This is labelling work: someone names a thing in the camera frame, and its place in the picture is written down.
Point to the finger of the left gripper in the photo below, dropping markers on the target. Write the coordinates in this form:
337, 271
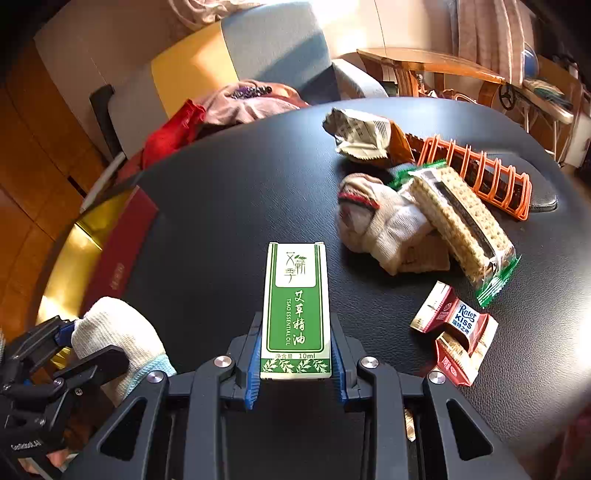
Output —
96, 370
46, 336

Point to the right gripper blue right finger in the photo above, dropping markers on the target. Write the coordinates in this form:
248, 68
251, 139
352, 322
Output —
346, 352

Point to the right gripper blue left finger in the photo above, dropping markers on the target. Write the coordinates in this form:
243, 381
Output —
245, 351

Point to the green essential oil box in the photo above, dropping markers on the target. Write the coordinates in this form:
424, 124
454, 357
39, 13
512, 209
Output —
296, 330

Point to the white sock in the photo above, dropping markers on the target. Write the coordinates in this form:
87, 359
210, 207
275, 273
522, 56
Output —
112, 322

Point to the Kiss chocolate wafer packet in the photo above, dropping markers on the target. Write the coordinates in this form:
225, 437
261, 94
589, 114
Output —
443, 310

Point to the cracker pack green wrapper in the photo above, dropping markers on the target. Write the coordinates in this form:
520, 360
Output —
475, 238

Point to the orange plastic rack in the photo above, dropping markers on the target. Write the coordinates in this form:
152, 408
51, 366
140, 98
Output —
493, 182

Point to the red gold gift box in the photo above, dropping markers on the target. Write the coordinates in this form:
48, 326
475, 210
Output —
96, 256

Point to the red wafer snack packet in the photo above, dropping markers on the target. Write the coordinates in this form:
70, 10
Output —
456, 363

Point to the crumpled newspaper print wrapper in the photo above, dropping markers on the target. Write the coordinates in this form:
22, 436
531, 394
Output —
368, 138

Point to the red cloth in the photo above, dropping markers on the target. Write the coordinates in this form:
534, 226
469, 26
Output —
179, 131

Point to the pink clothing pile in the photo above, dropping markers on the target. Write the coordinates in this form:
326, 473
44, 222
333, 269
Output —
247, 101

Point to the wooden side table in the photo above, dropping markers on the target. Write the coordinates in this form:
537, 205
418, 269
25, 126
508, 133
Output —
422, 73

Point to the grey yellow office chair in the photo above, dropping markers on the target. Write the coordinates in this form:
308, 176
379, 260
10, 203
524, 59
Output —
280, 43

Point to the cluttered wooden desk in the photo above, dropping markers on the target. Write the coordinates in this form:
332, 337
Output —
552, 106

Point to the striped beige curtain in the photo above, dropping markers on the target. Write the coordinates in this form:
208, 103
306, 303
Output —
491, 34

